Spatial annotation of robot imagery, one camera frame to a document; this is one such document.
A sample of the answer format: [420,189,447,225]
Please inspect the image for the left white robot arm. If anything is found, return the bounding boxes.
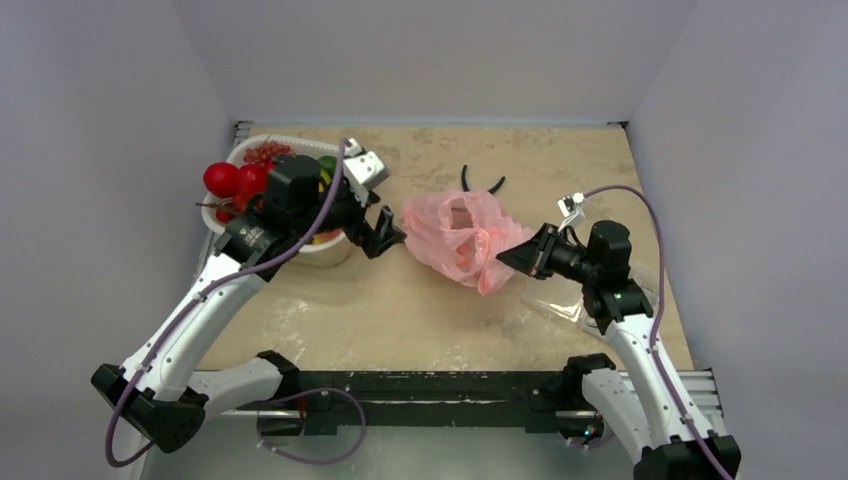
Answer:
[91,151,404,466]

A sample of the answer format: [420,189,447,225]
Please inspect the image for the clear plastic screw box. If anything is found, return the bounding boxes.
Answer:
[521,261,660,333]

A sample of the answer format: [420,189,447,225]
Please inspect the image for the green fake lime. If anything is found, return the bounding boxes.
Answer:
[318,155,337,178]

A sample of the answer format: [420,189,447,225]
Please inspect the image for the pink plastic bag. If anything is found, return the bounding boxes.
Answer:
[402,190,535,296]

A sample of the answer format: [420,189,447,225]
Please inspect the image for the red fake apple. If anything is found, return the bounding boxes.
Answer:
[202,162,238,198]

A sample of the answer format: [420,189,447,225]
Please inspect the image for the blue handled pliers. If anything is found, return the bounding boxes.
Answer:
[460,164,507,196]

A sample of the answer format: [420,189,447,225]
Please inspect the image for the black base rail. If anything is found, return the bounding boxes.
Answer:
[237,371,605,441]

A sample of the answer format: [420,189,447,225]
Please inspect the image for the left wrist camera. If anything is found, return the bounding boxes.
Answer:
[342,138,391,207]

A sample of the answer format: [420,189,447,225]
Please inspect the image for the red fake grapes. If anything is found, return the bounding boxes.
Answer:
[243,140,295,166]

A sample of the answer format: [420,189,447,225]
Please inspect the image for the red fake pomegranate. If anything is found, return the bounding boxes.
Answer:
[235,164,269,199]

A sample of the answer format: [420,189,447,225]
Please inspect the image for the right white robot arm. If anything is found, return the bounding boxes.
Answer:
[497,220,741,479]

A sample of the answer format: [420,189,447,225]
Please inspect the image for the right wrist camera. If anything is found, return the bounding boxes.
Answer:
[557,192,585,233]

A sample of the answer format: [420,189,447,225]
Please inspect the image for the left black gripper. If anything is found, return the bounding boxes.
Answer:
[294,174,406,256]

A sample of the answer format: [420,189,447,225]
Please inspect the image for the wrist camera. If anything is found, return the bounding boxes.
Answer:
[342,138,391,207]
[557,192,585,233]

